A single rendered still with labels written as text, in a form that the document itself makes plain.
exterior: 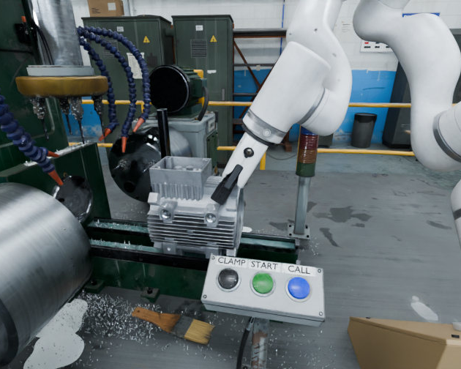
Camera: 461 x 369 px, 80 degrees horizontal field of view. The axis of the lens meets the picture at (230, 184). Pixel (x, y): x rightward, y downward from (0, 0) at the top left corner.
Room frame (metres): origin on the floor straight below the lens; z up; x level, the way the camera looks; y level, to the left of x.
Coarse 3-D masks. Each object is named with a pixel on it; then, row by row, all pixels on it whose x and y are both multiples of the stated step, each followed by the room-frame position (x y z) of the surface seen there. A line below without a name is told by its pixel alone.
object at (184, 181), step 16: (160, 160) 0.63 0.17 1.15; (176, 160) 0.66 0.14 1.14; (192, 160) 0.66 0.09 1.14; (208, 160) 0.63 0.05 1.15; (160, 176) 0.57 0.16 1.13; (176, 176) 0.56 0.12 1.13; (192, 176) 0.56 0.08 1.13; (208, 176) 0.61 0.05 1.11; (160, 192) 0.57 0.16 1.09; (176, 192) 0.56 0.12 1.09; (192, 192) 0.55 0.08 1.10
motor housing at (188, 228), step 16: (208, 192) 0.56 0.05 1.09; (240, 192) 0.66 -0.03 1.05; (176, 208) 0.54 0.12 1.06; (192, 208) 0.54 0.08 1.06; (224, 208) 0.53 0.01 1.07; (240, 208) 0.66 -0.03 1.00; (160, 224) 0.53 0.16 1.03; (176, 224) 0.52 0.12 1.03; (192, 224) 0.52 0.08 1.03; (224, 224) 0.51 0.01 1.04; (240, 224) 0.64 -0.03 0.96; (160, 240) 0.54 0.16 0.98; (176, 240) 0.52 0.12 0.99; (192, 240) 0.51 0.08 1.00; (208, 240) 0.51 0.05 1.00; (224, 240) 0.50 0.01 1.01
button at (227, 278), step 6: (222, 270) 0.32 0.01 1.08; (228, 270) 0.32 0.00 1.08; (234, 270) 0.32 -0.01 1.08; (222, 276) 0.31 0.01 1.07; (228, 276) 0.31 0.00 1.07; (234, 276) 0.31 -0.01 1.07; (222, 282) 0.31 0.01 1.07; (228, 282) 0.30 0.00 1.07; (234, 282) 0.30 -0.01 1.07; (228, 288) 0.30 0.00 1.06
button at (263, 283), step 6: (258, 276) 0.31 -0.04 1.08; (264, 276) 0.31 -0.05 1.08; (270, 276) 0.31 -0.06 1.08; (252, 282) 0.30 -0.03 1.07; (258, 282) 0.30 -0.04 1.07; (264, 282) 0.30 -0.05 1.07; (270, 282) 0.30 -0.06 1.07; (258, 288) 0.29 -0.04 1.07; (264, 288) 0.29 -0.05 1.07; (270, 288) 0.29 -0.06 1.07
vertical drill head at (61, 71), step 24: (24, 0) 0.62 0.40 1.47; (48, 0) 0.63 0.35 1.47; (48, 24) 0.62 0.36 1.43; (72, 24) 0.66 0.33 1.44; (48, 48) 0.62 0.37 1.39; (72, 48) 0.65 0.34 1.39; (48, 72) 0.60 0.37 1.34; (72, 72) 0.62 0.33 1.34; (48, 96) 0.58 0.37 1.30; (72, 96) 0.60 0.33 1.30; (96, 96) 0.68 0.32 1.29
